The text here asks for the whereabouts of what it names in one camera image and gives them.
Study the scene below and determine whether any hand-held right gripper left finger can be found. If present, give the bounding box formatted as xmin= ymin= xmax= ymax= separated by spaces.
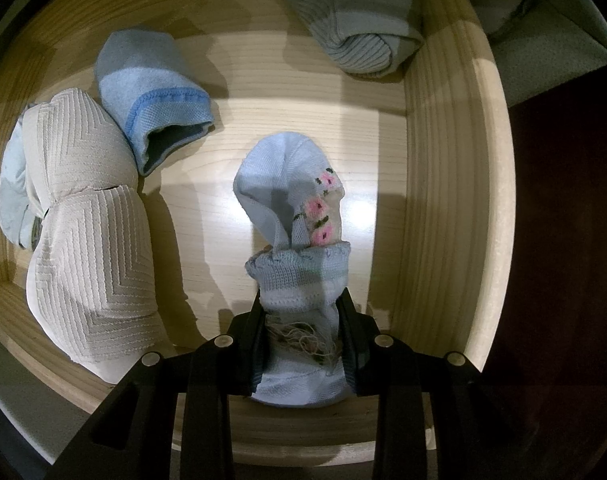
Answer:
xmin=58 ymin=292 xmax=267 ymax=480

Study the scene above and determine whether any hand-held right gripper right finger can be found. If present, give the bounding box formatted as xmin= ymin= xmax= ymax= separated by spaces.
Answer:
xmin=336 ymin=287 xmax=539 ymax=480

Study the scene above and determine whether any light blue floral sock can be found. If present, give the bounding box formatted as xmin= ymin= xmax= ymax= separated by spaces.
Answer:
xmin=232 ymin=132 xmax=354 ymax=406

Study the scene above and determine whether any wooden drawer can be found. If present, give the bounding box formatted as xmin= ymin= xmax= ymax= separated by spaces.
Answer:
xmin=0 ymin=0 xmax=514 ymax=466

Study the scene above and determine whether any grey ribbed sock roll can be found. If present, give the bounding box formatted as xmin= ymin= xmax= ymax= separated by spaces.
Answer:
xmin=288 ymin=0 xmax=424 ymax=78

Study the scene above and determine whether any beige chevron textured underwear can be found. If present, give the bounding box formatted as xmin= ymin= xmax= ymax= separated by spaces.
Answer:
xmin=22 ymin=88 xmax=159 ymax=381

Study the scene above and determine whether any pale green folded cloth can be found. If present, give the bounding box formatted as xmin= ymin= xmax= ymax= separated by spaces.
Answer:
xmin=0 ymin=105 xmax=42 ymax=251

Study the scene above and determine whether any blue striped sock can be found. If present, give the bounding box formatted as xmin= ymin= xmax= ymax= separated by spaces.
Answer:
xmin=94 ymin=30 xmax=215 ymax=177

